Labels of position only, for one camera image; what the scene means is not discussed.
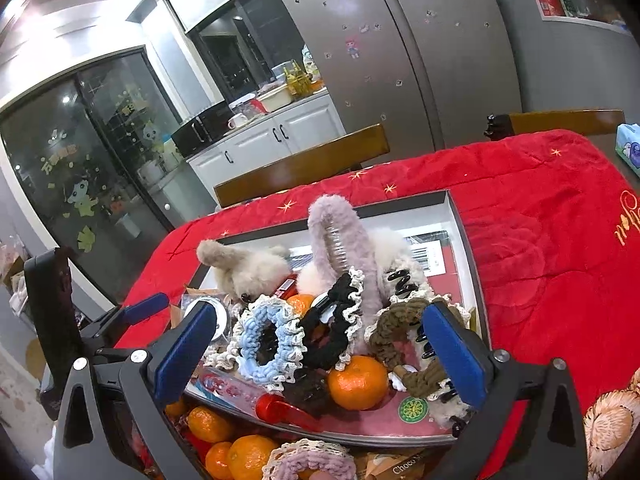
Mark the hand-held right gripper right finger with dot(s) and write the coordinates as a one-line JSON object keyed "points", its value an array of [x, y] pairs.
{"points": [[455, 355]]}

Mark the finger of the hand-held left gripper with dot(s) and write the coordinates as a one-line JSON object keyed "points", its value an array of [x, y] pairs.
{"points": [[112, 357], [147, 307]]}

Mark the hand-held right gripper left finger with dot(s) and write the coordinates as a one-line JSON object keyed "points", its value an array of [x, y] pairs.
{"points": [[185, 355]]}

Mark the blue crochet scrunchie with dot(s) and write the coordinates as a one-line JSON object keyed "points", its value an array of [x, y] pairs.
{"points": [[250, 350]]}

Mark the brown crochet scrunchie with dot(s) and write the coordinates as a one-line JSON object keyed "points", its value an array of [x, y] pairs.
{"points": [[390, 330]]}

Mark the single orange mandarin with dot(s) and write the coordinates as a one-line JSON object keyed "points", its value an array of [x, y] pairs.
{"points": [[300, 305], [357, 382]]}

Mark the black crochet scrunchie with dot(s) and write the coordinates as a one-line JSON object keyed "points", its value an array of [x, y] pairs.
{"points": [[340, 330]]}

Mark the pile of mandarins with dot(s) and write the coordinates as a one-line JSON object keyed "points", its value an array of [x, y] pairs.
{"points": [[250, 455]]}

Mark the dark shallow cardboard box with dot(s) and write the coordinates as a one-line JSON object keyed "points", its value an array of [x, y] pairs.
{"points": [[425, 220]]}

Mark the black toothed hair claw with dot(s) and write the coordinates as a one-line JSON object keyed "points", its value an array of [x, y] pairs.
{"points": [[428, 347]]}

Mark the round silver tin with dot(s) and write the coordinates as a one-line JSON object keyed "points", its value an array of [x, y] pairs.
{"points": [[223, 321]]}

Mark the white trash bin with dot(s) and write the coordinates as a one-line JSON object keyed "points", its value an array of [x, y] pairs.
{"points": [[130, 226]]}

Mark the beige fluffy hair claw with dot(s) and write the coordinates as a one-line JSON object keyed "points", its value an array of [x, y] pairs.
{"points": [[250, 270]]}

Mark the red white snack packet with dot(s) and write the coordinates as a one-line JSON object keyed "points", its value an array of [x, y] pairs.
{"points": [[285, 410]]}

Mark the white fluffy hair claw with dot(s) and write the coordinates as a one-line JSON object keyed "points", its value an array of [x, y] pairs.
{"points": [[395, 247]]}

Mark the dark braided hair clip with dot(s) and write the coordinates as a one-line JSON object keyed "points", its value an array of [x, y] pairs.
{"points": [[307, 390]]}

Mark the red printed blanket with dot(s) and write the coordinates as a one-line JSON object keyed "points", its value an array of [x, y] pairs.
{"points": [[540, 260]]}

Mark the white fluffy pompom clip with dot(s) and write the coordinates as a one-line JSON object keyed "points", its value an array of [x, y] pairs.
{"points": [[310, 280]]}

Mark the glass sliding door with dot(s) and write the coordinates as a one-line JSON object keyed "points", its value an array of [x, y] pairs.
{"points": [[75, 160]]}

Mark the pink crochet scrunchie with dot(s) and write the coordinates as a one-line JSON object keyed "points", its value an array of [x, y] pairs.
{"points": [[310, 455]]}

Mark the pink fluffy hair claw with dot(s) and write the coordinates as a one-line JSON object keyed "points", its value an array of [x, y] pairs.
{"points": [[330, 230]]}

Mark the black microwave oven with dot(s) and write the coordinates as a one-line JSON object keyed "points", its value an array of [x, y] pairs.
{"points": [[200, 130]]}

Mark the white cup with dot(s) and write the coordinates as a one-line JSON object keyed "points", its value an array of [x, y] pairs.
{"points": [[237, 121]]}

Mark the wooden chair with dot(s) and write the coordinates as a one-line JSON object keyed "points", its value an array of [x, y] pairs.
{"points": [[560, 122], [300, 165]]}

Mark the white kitchen cabinet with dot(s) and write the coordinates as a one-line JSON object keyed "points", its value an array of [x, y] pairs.
{"points": [[300, 130]]}

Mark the white plastic basin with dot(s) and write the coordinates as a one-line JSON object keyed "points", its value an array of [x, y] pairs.
{"points": [[275, 100]]}

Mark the yellow glass bottle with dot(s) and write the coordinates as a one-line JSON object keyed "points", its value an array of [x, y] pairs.
{"points": [[299, 80], [288, 82]]}

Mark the blue printed tissue pack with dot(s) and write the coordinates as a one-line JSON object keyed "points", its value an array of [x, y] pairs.
{"points": [[630, 147]]}

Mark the dark kitchen window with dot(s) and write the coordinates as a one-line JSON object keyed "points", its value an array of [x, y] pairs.
{"points": [[240, 50]]}

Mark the clear plastic bag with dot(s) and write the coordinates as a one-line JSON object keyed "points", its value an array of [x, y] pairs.
{"points": [[310, 65]]}

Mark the silver refrigerator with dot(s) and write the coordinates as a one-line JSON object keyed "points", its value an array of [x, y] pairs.
{"points": [[400, 50]]}

